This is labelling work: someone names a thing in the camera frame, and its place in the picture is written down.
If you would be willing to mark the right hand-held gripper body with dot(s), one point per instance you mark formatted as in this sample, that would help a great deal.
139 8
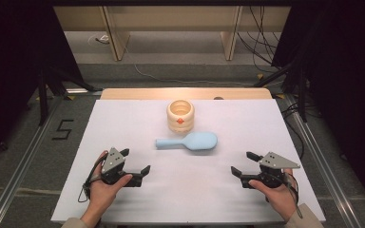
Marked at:
274 163

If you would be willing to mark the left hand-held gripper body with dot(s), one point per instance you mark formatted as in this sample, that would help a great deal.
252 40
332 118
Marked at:
112 163

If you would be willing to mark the cream ringed duck cup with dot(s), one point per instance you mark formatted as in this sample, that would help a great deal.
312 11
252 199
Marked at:
180 125

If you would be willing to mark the person's left hand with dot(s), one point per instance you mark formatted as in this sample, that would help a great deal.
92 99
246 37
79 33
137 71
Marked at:
103 194

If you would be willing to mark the person's right hand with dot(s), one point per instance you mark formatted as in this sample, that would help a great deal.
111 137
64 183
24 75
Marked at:
282 199

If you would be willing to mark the white table mat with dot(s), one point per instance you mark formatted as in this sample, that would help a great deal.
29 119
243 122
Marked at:
187 186

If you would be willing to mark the light wooden table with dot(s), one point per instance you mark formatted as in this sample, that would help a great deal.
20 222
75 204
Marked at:
139 94

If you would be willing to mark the yellow tape piece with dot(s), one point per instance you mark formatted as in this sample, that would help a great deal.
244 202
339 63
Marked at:
260 76
280 96
70 97

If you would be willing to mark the black metal stand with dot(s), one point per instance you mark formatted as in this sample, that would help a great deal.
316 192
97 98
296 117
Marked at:
42 95
302 95

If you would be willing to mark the silver metal bar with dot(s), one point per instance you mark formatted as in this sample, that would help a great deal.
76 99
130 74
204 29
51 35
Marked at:
79 91

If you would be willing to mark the black curtain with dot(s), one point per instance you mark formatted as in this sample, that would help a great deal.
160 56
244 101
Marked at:
345 79
12 63

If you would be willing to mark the aluminium floor rail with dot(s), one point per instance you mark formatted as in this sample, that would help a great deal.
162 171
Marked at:
326 167
22 167

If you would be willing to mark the beige wooden desk frame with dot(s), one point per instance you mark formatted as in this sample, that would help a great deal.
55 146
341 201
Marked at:
171 19

